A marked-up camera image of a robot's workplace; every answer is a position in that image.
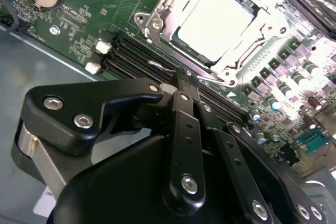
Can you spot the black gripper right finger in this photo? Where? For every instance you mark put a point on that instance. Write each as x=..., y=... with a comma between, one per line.
x=249, y=171

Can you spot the CPU with silver top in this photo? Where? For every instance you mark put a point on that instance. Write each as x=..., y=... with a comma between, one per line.
x=212, y=22

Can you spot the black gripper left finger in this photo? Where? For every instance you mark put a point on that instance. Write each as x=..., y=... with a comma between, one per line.
x=65, y=108

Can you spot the metal socket cover frame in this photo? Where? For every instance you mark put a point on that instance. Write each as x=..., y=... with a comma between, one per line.
x=244, y=45

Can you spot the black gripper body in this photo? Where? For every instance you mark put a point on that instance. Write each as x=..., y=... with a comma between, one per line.
x=118, y=187

